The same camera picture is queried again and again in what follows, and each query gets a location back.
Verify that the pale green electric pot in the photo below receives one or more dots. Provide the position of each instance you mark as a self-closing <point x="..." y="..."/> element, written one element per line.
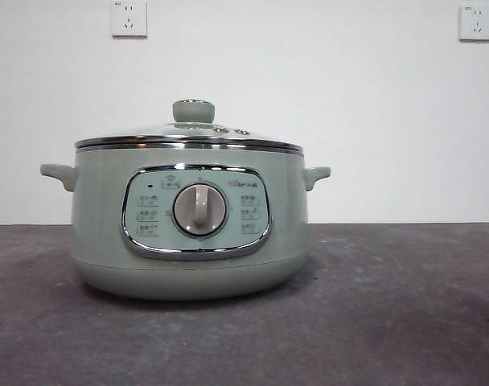
<point x="99" y="225"/>

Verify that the white wall socket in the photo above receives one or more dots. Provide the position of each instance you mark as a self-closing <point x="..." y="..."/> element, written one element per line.
<point x="475" y="24"/>
<point x="128" y="20"/>

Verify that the glass lid with green knob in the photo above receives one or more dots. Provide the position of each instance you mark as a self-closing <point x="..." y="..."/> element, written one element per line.
<point x="193" y="112"/>

